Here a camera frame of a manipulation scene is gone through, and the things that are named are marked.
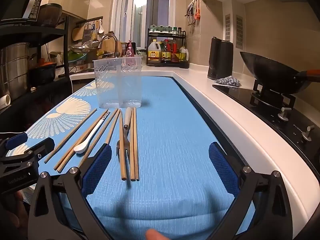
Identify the wide wall vent grille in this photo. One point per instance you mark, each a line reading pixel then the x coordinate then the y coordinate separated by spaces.
pixel 239 31

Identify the hanging kitchen utensils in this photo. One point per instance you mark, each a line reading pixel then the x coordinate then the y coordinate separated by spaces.
pixel 196 11

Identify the metal grater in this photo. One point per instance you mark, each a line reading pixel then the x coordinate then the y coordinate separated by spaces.
pixel 86 35

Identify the white pipe end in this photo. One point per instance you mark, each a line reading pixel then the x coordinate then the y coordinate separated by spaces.
pixel 5 102

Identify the black electric kettle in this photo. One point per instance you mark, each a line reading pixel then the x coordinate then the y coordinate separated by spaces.
pixel 220 57

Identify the black burner grate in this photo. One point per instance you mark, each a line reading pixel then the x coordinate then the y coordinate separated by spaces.
pixel 260 100

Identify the red-label sauce bottle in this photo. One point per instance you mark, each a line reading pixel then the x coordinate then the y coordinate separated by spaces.
pixel 175 53

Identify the clear plastic utensil holder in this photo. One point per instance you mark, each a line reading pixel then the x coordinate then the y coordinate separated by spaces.
pixel 107 97

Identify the metal stove knob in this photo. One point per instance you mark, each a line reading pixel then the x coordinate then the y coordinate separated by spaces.
pixel 284 115
pixel 307 133

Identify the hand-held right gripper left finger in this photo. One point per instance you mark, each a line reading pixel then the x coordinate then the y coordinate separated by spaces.
pixel 100 165

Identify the person's left hand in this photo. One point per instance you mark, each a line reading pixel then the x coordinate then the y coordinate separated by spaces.
pixel 20 205

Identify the large yellow-label oil bottle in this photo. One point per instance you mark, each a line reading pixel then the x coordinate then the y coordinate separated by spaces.
pixel 153 53

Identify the wooden cutting board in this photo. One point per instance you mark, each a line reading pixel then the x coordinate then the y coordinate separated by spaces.
pixel 77 33

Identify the narrow wall vent grille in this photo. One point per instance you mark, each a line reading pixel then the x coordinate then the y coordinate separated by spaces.
pixel 227 27

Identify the black glass gas stove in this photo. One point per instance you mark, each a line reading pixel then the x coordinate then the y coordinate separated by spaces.
pixel 270 112

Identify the black metal shelf rack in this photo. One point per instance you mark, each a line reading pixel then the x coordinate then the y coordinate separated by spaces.
pixel 66 42

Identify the large steel stock pot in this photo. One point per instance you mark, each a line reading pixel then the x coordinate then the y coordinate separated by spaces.
pixel 12 70

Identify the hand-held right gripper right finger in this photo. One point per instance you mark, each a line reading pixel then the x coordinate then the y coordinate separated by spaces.
pixel 222 165

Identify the black wok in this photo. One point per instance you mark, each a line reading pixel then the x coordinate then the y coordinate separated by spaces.
pixel 270 72

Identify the row of spice jars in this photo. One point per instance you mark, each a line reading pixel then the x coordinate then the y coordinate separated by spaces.
pixel 165 29

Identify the grey blue dish cloth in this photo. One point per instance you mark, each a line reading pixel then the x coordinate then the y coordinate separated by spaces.
pixel 228 81

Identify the black pot with orange lid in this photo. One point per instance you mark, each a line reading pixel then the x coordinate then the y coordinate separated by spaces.
pixel 43 73

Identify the black microwave oven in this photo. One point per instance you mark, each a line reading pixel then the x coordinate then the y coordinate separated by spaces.
pixel 15 0

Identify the chrome kitchen faucet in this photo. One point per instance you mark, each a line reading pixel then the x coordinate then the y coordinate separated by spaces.
pixel 111 36

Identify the dark sauce bottle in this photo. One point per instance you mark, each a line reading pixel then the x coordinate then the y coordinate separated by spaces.
pixel 165 53

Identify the blue patterned table mat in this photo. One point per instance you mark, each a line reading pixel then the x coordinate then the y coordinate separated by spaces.
pixel 175 130

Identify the dark bowl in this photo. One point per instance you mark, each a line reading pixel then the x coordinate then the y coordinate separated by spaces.
pixel 51 15

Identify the person's right hand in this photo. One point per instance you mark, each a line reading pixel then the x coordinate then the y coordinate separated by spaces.
pixel 155 235

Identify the white hanging ladle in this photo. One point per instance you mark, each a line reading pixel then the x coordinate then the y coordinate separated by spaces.
pixel 100 28

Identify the black spice rack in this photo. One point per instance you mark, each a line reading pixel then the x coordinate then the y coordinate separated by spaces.
pixel 183 65

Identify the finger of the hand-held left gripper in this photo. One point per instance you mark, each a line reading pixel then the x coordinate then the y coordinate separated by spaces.
pixel 42 147
pixel 16 141

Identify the pink dish soap bottle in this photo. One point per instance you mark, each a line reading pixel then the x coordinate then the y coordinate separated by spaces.
pixel 129 50

